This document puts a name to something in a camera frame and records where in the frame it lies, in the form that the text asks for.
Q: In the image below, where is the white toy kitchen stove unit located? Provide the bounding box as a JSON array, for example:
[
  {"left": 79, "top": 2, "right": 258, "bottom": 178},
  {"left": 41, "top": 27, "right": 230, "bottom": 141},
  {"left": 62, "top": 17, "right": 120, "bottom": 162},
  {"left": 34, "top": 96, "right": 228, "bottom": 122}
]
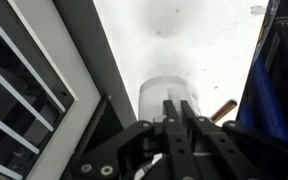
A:
[{"left": 0, "top": 0, "right": 138, "bottom": 180}]

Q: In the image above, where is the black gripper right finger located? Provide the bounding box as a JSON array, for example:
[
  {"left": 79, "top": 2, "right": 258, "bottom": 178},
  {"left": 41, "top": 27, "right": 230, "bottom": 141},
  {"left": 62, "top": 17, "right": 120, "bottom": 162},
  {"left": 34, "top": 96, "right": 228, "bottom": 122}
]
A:
[{"left": 180, "top": 99, "right": 288, "bottom": 180}]

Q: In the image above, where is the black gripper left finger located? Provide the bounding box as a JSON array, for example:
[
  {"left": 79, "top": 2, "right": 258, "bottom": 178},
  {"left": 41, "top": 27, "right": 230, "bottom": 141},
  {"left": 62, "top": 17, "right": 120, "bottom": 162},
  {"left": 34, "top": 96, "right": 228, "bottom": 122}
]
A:
[{"left": 69, "top": 99, "right": 202, "bottom": 180}]

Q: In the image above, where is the brown wooden spoon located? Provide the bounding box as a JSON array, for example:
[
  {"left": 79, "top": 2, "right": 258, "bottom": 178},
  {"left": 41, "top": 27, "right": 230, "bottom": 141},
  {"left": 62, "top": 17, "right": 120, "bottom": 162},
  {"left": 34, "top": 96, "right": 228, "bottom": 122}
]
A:
[{"left": 210, "top": 99, "right": 238, "bottom": 124}]

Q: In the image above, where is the white cup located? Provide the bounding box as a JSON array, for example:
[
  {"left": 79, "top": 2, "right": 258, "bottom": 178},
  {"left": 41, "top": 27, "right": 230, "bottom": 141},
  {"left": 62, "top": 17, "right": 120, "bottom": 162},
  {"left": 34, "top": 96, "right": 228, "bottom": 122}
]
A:
[{"left": 138, "top": 75, "right": 202, "bottom": 123}]

